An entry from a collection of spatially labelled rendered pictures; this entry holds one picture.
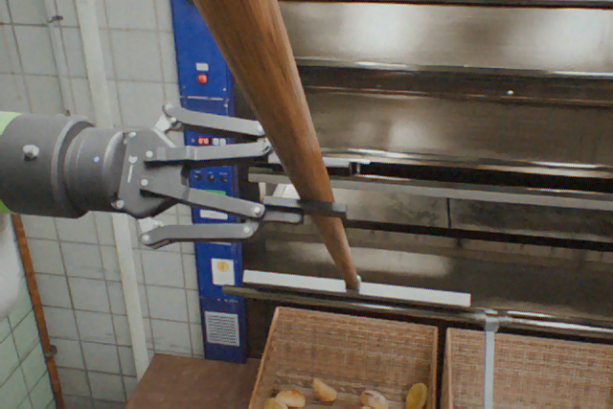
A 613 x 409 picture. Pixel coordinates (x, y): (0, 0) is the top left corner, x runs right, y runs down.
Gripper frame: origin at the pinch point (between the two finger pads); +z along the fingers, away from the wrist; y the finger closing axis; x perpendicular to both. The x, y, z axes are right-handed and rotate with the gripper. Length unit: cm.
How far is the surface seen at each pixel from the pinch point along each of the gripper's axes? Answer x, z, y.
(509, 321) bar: -115, 40, 4
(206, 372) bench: -176, -52, 30
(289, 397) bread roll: -161, -19, 34
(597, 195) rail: -115, 62, -31
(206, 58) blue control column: -107, -47, -61
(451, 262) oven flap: -152, 30, -14
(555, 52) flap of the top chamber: -103, 47, -66
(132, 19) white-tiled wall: -104, -70, -70
